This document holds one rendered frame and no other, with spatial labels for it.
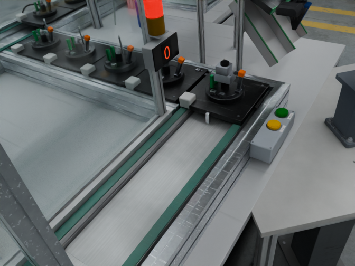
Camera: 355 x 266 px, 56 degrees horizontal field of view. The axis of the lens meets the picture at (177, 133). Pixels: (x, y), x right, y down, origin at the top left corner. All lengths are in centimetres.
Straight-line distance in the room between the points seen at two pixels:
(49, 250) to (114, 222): 53
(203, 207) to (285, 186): 30
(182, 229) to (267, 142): 38
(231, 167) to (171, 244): 28
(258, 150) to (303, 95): 46
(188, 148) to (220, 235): 30
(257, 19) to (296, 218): 78
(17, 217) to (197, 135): 84
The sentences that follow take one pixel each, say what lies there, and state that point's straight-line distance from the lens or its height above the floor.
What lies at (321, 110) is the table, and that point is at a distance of 136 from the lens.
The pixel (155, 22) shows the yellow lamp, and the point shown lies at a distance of 96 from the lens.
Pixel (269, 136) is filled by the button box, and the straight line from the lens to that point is 105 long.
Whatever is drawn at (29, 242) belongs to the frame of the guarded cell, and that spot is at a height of 137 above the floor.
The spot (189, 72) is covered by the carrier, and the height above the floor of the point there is 97.
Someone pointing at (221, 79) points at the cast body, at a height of 104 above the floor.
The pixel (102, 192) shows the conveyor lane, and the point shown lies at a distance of 97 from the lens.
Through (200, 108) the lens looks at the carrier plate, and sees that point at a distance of 115.
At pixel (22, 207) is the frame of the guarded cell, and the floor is 142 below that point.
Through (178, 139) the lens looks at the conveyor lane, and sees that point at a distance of 111.
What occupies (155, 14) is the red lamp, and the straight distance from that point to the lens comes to 95.
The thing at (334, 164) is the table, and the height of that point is 86.
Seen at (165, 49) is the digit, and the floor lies 121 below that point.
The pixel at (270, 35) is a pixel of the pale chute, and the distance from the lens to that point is 141.
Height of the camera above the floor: 166
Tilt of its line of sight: 41 degrees down
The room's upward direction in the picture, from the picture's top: 7 degrees counter-clockwise
